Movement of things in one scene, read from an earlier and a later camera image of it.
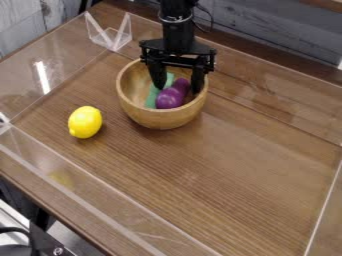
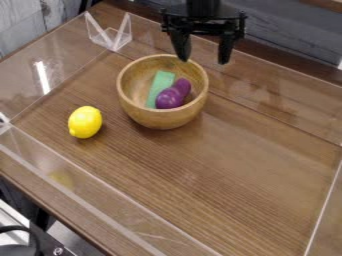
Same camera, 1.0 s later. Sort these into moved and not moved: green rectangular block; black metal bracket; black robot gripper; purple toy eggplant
Moved: black robot gripper
Not moved: black metal bracket; purple toy eggplant; green rectangular block
